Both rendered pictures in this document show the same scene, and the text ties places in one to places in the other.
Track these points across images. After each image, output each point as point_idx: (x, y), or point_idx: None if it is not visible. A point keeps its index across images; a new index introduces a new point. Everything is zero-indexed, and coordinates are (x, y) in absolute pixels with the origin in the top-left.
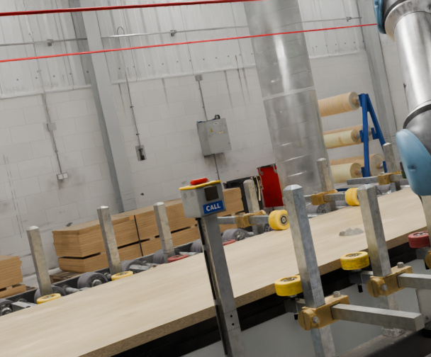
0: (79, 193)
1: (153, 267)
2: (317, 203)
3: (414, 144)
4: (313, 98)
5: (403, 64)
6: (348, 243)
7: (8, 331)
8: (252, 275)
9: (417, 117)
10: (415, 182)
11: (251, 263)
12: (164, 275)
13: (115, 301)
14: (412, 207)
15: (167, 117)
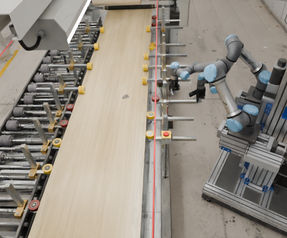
0: None
1: (50, 128)
2: (72, 69)
3: (240, 124)
4: None
5: (224, 97)
6: (134, 104)
7: (76, 193)
8: (129, 132)
9: (236, 116)
10: (237, 131)
11: (114, 123)
12: (84, 138)
13: (94, 161)
14: (122, 72)
15: None
